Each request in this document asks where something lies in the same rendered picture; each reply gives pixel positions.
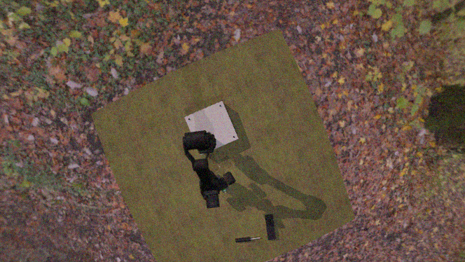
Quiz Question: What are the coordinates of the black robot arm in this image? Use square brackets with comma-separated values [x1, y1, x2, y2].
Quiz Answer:
[182, 130, 220, 209]

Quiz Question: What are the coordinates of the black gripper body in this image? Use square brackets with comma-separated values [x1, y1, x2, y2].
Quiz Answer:
[217, 172, 236, 190]

